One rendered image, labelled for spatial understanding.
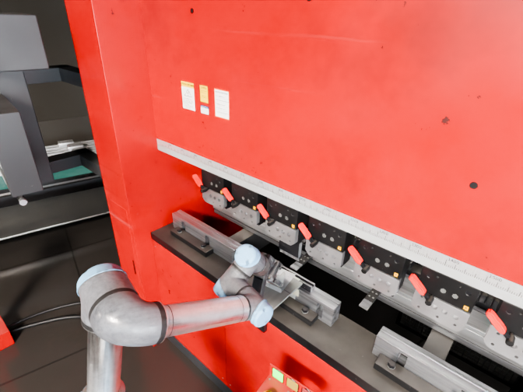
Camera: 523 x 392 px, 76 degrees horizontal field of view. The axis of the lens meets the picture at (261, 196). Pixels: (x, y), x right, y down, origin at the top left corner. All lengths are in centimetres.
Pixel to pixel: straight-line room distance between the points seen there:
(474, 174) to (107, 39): 142
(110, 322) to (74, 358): 185
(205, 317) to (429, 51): 84
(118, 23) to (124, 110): 36
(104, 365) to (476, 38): 117
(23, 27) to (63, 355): 193
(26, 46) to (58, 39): 262
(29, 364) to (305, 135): 227
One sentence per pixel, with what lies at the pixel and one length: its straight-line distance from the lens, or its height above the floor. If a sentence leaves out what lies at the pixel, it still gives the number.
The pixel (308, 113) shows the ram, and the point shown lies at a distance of 111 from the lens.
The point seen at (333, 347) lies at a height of 87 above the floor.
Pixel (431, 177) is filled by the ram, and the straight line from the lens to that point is 99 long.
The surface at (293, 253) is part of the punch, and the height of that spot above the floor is 111.
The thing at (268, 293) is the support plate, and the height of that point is 100.
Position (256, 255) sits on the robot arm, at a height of 130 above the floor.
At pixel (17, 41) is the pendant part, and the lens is 170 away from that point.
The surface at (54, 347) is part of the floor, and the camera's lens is 279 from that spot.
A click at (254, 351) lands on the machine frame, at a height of 58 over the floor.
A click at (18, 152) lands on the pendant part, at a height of 143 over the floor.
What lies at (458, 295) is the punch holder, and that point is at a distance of 113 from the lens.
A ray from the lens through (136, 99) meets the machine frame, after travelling 174.
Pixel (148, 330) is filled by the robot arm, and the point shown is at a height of 136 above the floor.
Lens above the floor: 197
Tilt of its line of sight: 28 degrees down
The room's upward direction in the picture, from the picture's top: 2 degrees clockwise
